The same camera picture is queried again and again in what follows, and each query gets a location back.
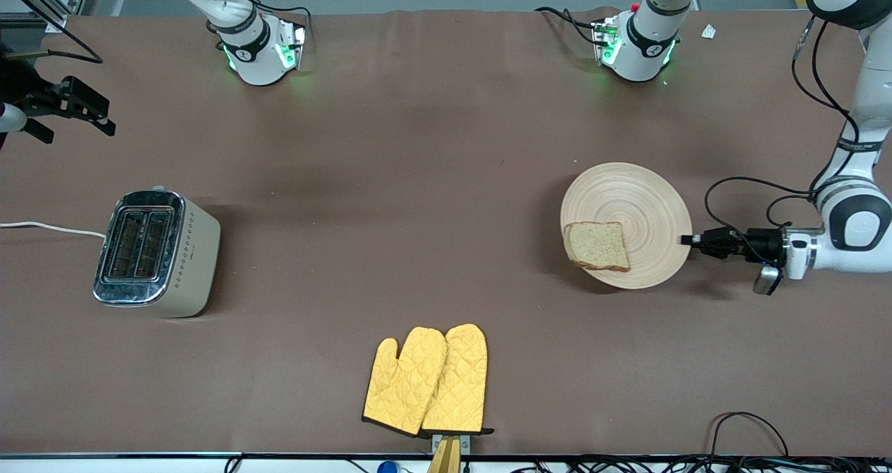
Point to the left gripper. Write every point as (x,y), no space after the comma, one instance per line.
(760,242)

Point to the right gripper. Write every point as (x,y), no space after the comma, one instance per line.
(19,83)

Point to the round wooden plate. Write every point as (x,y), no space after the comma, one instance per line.
(641,201)

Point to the brown bread slice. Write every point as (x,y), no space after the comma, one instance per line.
(598,245)

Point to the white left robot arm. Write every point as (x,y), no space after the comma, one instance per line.
(871,90)

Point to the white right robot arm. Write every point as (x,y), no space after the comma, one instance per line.
(258,58)

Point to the beige chrome two-slot toaster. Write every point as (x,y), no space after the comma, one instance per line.
(191,257)

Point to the brown table cover cloth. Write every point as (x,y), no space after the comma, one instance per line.
(557,361)

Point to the white paper scrap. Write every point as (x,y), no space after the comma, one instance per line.
(709,31)

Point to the yellow quilted oven mitt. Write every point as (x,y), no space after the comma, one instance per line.
(401,386)
(463,382)

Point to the yellow wooden stick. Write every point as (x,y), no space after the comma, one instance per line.
(446,459)

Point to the blue round cap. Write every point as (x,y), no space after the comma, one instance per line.
(387,467)

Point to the aluminium frame profile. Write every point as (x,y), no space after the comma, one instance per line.
(42,10)

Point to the grey metal bracket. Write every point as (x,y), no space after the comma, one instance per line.
(465,444)

